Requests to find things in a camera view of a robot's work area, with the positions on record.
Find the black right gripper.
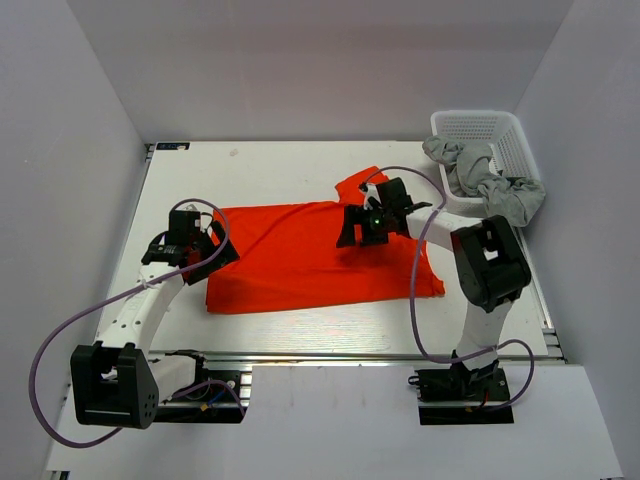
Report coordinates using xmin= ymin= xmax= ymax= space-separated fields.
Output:
xmin=338 ymin=204 xmax=393 ymax=248

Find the orange t-shirt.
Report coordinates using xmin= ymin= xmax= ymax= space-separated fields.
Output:
xmin=206 ymin=166 xmax=445 ymax=314

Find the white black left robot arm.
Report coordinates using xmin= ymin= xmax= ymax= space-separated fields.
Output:
xmin=70 ymin=210 xmax=239 ymax=429

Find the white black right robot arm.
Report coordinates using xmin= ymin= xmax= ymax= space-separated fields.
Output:
xmin=336 ymin=197 xmax=532 ymax=401

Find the dark label sticker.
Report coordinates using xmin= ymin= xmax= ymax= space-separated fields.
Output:
xmin=155 ymin=142 xmax=190 ymax=151

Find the grey t-shirt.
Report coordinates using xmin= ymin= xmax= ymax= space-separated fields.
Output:
xmin=422 ymin=135 xmax=546 ymax=228

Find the white plastic laundry basket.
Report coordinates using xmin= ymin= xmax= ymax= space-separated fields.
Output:
xmin=431 ymin=110 xmax=542 ymax=215

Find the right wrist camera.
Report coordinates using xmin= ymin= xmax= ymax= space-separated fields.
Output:
xmin=359 ymin=178 xmax=413 ymax=210

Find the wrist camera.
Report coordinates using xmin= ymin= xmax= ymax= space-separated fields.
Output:
xmin=359 ymin=178 xmax=413 ymax=210
xmin=165 ymin=210 xmax=201 ymax=247

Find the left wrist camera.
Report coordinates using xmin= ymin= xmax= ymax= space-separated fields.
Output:
xmin=165 ymin=210 xmax=201 ymax=247

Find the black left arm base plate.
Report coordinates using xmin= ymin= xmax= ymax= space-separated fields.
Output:
xmin=154 ymin=368 xmax=252 ymax=424

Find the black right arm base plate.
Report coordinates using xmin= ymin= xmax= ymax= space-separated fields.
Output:
xmin=407 ymin=368 xmax=514 ymax=426

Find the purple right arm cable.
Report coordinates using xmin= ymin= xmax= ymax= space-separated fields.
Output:
xmin=357 ymin=165 xmax=535 ymax=412

